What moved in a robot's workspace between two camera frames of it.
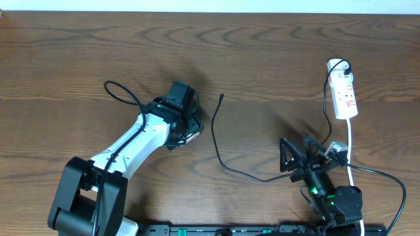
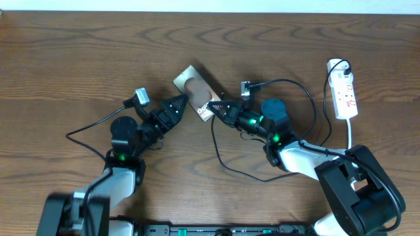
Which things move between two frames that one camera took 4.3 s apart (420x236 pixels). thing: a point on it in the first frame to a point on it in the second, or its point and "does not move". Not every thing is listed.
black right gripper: x=310 y=165 to x=233 y=113
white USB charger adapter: x=338 y=77 does not move
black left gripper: x=197 y=127 to x=154 y=116
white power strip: x=343 y=93 does not move
